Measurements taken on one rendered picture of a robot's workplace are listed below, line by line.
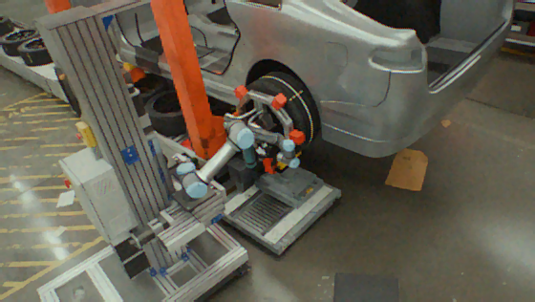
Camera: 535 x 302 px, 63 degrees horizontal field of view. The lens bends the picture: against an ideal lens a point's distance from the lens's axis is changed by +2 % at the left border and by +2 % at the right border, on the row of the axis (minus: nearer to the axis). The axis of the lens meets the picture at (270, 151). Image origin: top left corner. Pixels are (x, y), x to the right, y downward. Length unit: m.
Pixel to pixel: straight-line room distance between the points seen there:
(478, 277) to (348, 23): 1.94
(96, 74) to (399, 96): 1.74
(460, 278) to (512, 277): 0.33
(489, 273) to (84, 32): 2.94
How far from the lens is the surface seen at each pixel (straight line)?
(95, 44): 2.43
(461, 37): 4.41
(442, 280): 3.36
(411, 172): 4.14
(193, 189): 2.61
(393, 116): 2.85
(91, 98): 2.48
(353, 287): 2.83
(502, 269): 3.51
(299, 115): 3.13
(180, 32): 3.18
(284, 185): 3.69
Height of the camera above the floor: 2.63
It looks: 36 degrees down
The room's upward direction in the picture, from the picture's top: 9 degrees counter-clockwise
